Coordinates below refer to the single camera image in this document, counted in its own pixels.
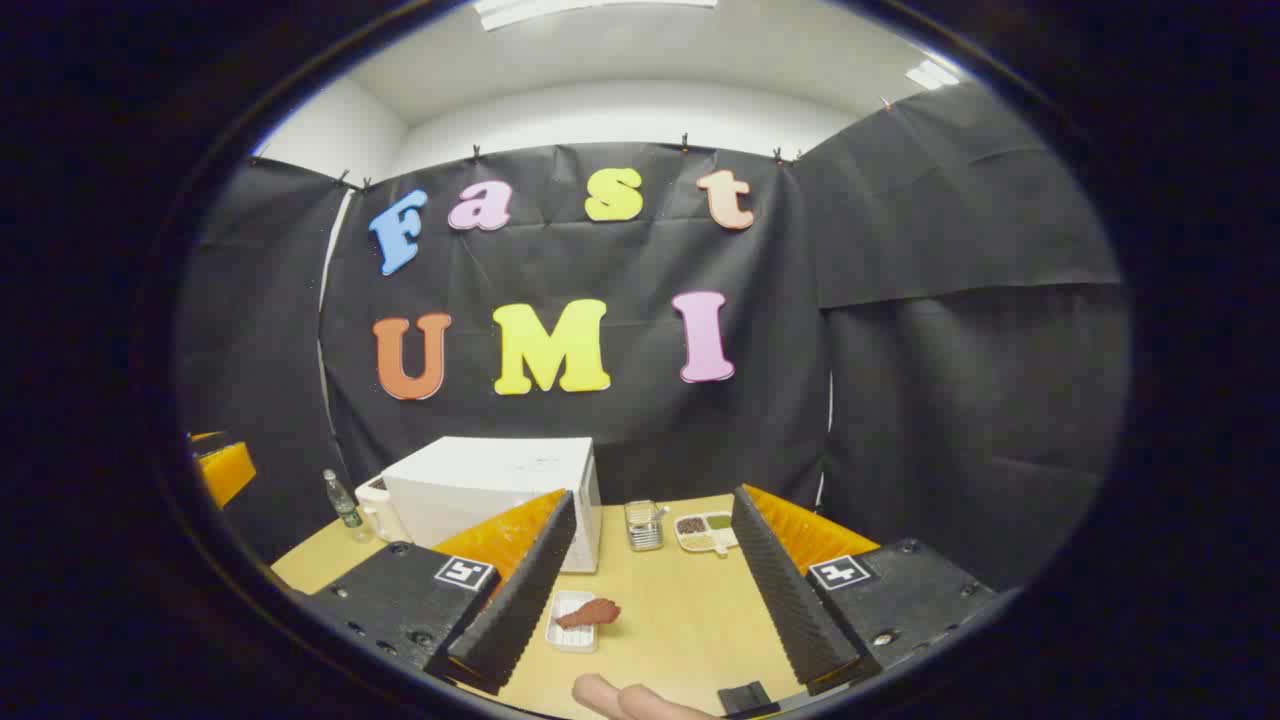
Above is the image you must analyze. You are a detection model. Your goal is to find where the white divided plate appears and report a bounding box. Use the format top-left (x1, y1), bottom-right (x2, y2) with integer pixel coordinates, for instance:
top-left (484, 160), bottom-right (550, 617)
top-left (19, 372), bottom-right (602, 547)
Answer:
top-left (674, 511), bottom-right (741, 556)

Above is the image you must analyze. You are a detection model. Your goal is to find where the white rectangular dish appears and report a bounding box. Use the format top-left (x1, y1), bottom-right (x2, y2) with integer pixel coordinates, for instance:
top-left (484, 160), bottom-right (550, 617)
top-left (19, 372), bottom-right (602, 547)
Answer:
top-left (545, 590), bottom-right (601, 654)

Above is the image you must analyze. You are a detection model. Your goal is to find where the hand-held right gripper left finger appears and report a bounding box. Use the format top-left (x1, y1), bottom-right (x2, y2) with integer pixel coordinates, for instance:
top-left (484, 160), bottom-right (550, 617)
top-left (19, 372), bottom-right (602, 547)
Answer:
top-left (300, 488), bottom-right (579, 696)

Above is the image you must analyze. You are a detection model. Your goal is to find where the metal wire basket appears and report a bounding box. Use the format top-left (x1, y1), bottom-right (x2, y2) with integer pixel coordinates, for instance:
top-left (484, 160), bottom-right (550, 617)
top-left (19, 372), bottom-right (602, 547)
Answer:
top-left (624, 500), bottom-right (669, 552)

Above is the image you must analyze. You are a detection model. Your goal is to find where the reddish brown meat piece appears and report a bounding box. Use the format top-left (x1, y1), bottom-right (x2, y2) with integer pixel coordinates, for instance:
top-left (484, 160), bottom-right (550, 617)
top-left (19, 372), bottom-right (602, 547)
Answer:
top-left (556, 598), bottom-right (622, 631)

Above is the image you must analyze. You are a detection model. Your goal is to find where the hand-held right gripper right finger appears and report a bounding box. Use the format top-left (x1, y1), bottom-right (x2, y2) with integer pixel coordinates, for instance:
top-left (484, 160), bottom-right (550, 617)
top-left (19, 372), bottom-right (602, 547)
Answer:
top-left (730, 484), bottom-right (1001, 698)

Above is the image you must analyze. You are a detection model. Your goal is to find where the white microwave oven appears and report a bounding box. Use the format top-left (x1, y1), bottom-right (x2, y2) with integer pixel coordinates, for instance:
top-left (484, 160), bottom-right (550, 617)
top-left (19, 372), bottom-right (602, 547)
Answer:
top-left (382, 436), bottom-right (603, 574)

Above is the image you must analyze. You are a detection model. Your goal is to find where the long ceiling light panel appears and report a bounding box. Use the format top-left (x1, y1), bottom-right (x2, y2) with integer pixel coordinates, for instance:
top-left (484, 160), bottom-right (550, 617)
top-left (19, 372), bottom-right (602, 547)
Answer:
top-left (475, 0), bottom-right (719, 31)

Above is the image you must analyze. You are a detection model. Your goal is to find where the clear water bottle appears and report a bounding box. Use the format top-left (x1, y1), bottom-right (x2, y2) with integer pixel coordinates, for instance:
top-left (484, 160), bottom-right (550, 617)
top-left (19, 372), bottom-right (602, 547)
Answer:
top-left (322, 469), bottom-right (369, 543)

